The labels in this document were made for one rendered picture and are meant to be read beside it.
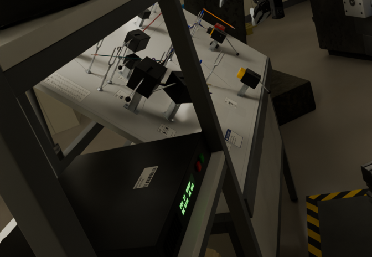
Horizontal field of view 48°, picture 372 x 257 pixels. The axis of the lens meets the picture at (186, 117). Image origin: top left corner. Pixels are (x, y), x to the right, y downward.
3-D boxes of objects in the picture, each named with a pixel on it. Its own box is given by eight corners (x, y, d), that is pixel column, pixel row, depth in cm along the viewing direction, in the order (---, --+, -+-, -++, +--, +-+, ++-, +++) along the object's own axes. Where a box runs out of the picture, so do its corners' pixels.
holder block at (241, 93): (261, 109, 156) (274, 88, 151) (232, 93, 156) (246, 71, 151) (261, 104, 160) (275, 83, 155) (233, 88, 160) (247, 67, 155)
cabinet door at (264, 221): (279, 203, 177) (256, 122, 162) (274, 312, 129) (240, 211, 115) (274, 204, 177) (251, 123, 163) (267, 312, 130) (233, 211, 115)
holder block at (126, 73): (107, 77, 124) (115, 57, 120) (123, 70, 131) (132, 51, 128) (118, 86, 123) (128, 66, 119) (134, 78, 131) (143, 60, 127)
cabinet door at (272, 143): (283, 140, 224) (265, 73, 210) (280, 202, 177) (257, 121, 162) (278, 141, 225) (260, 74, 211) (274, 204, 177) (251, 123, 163)
